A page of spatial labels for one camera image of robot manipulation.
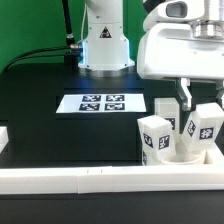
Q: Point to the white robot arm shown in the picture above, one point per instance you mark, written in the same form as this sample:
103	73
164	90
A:
106	49

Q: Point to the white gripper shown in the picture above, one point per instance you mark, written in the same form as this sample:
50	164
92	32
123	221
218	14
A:
169	50

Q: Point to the white round stool seat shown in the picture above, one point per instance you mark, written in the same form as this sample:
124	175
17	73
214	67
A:
181	158

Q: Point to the white left fence bar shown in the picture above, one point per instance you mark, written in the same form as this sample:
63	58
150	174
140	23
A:
3	137

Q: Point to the white front fence bar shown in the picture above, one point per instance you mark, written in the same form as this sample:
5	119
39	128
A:
111	179

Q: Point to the white marker tag sheet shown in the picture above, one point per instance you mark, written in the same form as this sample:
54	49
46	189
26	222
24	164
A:
102	103

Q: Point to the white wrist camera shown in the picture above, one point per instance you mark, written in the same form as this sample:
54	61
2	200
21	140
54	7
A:
175	11

